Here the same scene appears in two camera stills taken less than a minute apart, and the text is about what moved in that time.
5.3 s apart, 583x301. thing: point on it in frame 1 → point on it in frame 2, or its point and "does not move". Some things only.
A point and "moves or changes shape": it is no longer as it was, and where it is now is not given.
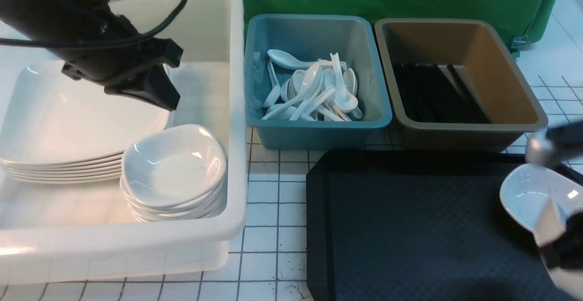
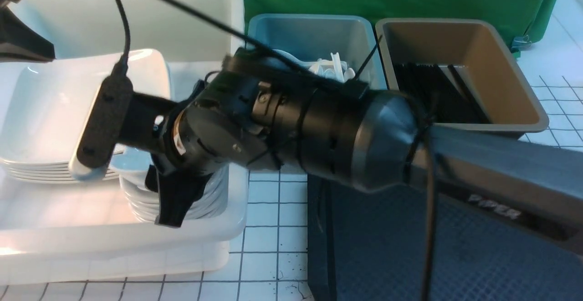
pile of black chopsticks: (433, 93) does not move
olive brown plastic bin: (455, 85) does not move
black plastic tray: (420, 225) does not move
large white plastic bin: (52, 231) does not move
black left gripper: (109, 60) → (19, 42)
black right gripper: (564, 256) → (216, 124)
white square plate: (7, 164) → (48, 170)
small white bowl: (540, 197) moves or changes shape
